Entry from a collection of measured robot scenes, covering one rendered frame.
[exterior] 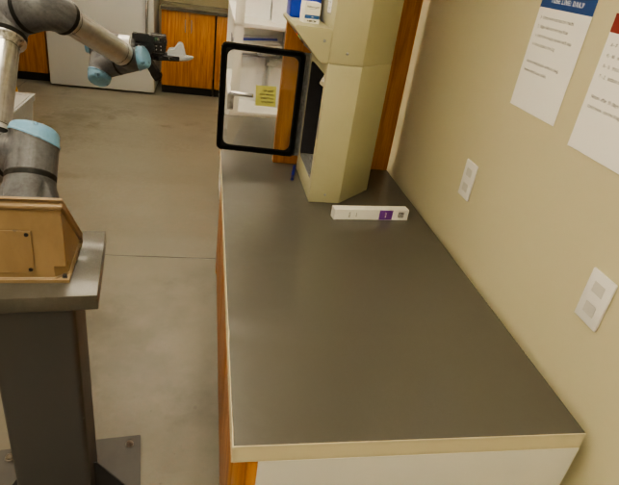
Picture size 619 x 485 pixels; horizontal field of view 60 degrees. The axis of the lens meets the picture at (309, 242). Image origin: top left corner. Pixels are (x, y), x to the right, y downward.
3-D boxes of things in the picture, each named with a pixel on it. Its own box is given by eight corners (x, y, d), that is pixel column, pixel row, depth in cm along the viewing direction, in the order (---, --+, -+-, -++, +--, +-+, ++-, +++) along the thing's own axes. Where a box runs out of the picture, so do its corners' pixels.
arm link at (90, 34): (44, -33, 135) (151, 44, 182) (10, -22, 138) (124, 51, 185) (47, 11, 134) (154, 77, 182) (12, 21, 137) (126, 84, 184)
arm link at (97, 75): (110, 70, 176) (113, 42, 179) (81, 77, 179) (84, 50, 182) (124, 84, 183) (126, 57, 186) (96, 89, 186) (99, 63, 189)
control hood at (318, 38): (311, 45, 193) (315, 15, 188) (328, 63, 165) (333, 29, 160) (280, 41, 190) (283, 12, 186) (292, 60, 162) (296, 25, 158)
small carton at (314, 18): (314, 21, 171) (316, 1, 169) (319, 24, 167) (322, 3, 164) (298, 20, 170) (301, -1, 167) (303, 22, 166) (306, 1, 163)
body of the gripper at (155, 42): (167, 38, 185) (130, 33, 183) (166, 63, 189) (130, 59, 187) (167, 34, 192) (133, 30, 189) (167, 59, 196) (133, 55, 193)
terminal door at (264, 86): (294, 157, 211) (306, 51, 192) (216, 148, 207) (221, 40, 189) (294, 156, 212) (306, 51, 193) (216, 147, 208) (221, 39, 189)
